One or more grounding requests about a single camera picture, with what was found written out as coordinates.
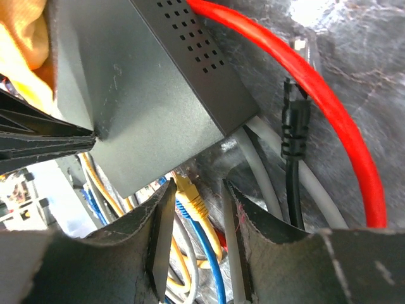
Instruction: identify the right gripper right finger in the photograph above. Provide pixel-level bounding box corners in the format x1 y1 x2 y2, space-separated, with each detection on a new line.
222 180 404 303

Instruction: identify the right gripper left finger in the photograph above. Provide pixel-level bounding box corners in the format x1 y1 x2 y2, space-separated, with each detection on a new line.
1 180 177 303

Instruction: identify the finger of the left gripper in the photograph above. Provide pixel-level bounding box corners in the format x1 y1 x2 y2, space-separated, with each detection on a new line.
1 91 95 143
1 137 96 174

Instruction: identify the yellow ethernet cable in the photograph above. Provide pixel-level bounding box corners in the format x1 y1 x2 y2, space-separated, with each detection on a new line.
170 173 224 270

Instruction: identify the black network switch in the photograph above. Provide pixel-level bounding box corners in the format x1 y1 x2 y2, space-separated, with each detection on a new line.
49 1 259 197

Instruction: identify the black ethernet cable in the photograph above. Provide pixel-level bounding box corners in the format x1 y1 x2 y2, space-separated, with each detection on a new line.
280 77 312 232

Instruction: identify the orange Mickey Mouse shirt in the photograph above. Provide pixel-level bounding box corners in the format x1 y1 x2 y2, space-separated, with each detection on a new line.
1 1 54 114

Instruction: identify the red ethernet cable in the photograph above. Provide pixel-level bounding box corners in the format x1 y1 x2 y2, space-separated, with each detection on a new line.
186 0 388 229

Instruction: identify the grey ethernet cable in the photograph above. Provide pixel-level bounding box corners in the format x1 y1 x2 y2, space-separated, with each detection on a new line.
234 115 349 232

